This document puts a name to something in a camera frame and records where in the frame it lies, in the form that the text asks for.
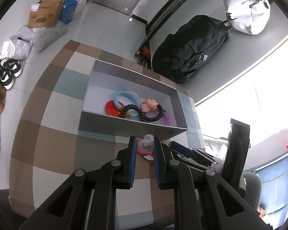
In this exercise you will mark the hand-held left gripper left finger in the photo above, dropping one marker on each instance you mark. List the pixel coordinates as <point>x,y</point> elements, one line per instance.
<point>132,163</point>

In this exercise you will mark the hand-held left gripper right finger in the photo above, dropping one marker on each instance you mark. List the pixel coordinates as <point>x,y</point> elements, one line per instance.
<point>157,163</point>

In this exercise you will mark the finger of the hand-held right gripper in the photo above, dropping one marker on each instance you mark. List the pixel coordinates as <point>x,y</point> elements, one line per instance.
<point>182,149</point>

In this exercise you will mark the clear hair clip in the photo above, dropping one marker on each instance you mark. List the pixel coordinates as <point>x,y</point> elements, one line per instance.
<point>147,141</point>

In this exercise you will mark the pink pig toy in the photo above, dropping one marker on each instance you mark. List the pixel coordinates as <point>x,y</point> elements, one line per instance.
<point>148,104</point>

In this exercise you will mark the red round badge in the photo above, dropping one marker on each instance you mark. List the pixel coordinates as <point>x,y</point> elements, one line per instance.
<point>110,108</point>

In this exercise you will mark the white hair accessory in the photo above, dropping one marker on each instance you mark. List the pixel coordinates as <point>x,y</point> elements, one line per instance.
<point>134,92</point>

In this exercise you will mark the grey cardboard box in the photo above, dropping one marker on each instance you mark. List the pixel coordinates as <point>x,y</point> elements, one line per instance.
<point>134,76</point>

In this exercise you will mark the person's right forearm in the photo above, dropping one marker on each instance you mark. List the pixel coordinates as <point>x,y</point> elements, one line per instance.
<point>252,188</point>

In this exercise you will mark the blue bin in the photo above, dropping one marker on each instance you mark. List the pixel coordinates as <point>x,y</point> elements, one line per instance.
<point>276,179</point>

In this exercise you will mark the checked tablecloth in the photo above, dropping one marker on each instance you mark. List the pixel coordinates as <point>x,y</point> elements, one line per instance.
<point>50,136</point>

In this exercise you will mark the black backpack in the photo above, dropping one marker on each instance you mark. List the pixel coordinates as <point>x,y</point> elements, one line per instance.
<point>189,50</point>

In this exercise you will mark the orange black tool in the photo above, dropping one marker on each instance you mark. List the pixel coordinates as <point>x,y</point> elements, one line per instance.
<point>144,54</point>

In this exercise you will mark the white hanging bag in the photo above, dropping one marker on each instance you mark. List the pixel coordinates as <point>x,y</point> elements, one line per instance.
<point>246,10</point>

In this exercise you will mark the black coat rack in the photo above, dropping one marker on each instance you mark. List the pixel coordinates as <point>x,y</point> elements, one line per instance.
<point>168,12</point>

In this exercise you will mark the grey plastic bag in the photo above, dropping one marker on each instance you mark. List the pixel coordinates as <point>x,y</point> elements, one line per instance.
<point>50,36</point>

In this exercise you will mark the black white sneaker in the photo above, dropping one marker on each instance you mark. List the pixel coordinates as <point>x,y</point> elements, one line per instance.
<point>13,66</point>
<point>3,77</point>

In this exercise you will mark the white plastic bag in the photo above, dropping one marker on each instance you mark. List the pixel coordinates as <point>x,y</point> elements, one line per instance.
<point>21,32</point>
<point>15,49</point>

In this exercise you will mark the brown cardboard box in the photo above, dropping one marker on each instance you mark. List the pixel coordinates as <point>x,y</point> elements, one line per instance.
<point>44,13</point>

